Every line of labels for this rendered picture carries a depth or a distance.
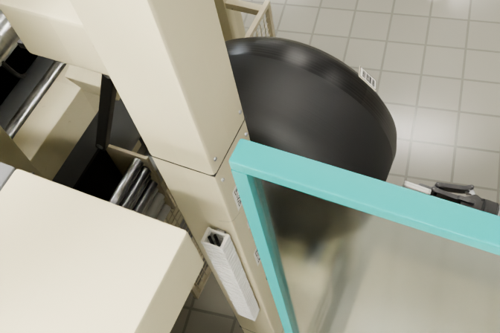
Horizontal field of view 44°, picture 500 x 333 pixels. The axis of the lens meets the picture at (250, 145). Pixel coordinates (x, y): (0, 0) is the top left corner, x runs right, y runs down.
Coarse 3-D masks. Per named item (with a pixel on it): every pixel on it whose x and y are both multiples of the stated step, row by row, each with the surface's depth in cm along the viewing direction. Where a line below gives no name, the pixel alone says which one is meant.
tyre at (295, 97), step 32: (256, 64) 141; (288, 64) 140; (320, 64) 140; (256, 96) 136; (288, 96) 136; (320, 96) 137; (352, 96) 140; (256, 128) 134; (288, 128) 133; (320, 128) 134; (352, 128) 138; (384, 128) 146; (320, 160) 134; (352, 160) 137; (384, 160) 148
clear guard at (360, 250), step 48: (240, 144) 39; (240, 192) 42; (288, 192) 40; (336, 192) 37; (384, 192) 36; (288, 240) 48; (336, 240) 44; (384, 240) 40; (432, 240) 38; (480, 240) 34; (288, 288) 58; (336, 288) 52; (384, 288) 48; (432, 288) 44; (480, 288) 40
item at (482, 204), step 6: (474, 198) 158; (480, 198) 158; (462, 204) 157; (468, 204) 157; (474, 204) 157; (480, 204) 157; (486, 204) 154; (492, 204) 154; (498, 204) 155; (486, 210) 153; (492, 210) 153; (498, 210) 153
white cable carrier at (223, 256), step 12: (204, 240) 124; (216, 240) 125; (228, 240) 124; (216, 252) 126; (228, 252) 126; (216, 264) 133; (228, 264) 129; (240, 264) 136; (228, 276) 136; (240, 276) 139; (228, 288) 145; (240, 288) 141; (240, 300) 149; (252, 300) 154; (240, 312) 160; (252, 312) 157
